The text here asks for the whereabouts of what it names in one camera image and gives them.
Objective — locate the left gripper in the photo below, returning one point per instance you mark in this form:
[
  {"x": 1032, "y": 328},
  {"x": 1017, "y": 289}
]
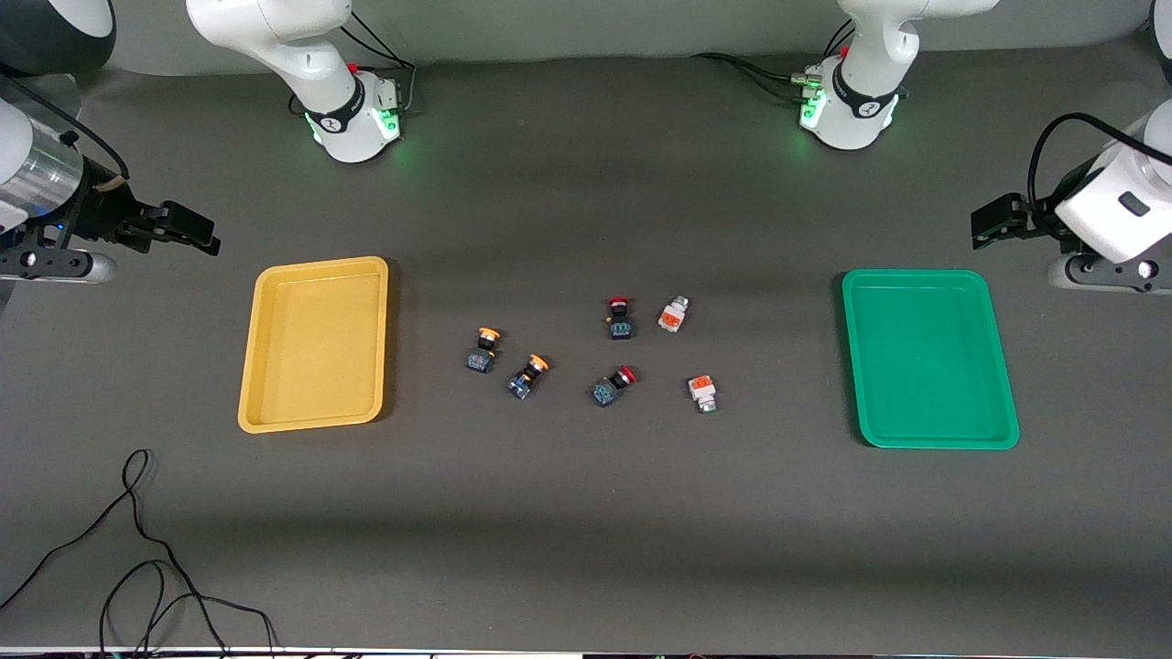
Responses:
[{"x": 1033, "y": 220}]

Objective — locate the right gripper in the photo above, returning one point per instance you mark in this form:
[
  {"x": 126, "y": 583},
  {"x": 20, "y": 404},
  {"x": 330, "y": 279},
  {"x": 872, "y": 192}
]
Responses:
[{"x": 99, "y": 216}]

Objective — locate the yellow cap push button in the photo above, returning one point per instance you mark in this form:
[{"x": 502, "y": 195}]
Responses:
[
  {"x": 524, "y": 380},
  {"x": 481, "y": 357}
]

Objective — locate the white orange push button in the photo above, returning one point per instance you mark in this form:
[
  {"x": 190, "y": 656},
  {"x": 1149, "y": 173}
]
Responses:
[
  {"x": 701, "y": 389},
  {"x": 671, "y": 317}
]

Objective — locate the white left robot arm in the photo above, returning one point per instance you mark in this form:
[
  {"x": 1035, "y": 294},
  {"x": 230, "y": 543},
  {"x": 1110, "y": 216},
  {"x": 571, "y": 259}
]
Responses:
[{"x": 870, "y": 37}]

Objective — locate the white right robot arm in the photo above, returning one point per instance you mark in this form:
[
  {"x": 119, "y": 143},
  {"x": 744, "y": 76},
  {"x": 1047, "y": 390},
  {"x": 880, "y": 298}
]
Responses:
[{"x": 275, "y": 46}]

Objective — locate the green plastic tray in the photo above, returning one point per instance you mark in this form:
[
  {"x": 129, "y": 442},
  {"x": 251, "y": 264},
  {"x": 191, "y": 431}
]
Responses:
[{"x": 929, "y": 361}]

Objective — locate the yellow plastic tray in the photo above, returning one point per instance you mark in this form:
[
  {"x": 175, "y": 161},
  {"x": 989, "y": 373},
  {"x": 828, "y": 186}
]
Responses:
[{"x": 316, "y": 348}]

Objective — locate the red mushroom push button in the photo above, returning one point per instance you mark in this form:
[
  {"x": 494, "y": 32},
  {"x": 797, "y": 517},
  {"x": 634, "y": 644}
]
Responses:
[
  {"x": 621, "y": 325},
  {"x": 606, "y": 392}
]

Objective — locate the dark grey table cover sheet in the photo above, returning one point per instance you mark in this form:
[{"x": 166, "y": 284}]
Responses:
[{"x": 586, "y": 531}]

